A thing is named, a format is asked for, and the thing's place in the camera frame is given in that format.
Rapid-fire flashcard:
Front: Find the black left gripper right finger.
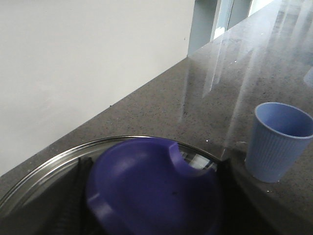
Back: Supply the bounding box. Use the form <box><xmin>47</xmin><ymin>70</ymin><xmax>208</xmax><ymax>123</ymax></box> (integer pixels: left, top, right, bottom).
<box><xmin>217</xmin><ymin>160</ymin><xmax>279</xmax><ymax>235</ymax></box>

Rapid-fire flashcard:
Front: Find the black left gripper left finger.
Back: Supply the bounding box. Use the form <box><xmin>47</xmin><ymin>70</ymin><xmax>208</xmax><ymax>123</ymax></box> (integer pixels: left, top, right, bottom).
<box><xmin>0</xmin><ymin>158</ymin><xmax>98</xmax><ymax>235</ymax></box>

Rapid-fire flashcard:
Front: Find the glass lid with blue knob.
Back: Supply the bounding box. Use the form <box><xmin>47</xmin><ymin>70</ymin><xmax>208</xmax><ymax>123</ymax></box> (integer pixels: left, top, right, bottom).
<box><xmin>0</xmin><ymin>135</ymin><xmax>225</xmax><ymax>235</ymax></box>

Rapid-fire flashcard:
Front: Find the light blue ribbed cup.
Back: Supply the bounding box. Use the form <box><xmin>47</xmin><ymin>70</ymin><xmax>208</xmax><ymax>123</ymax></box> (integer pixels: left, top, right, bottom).
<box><xmin>245</xmin><ymin>102</ymin><xmax>313</xmax><ymax>183</ymax></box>

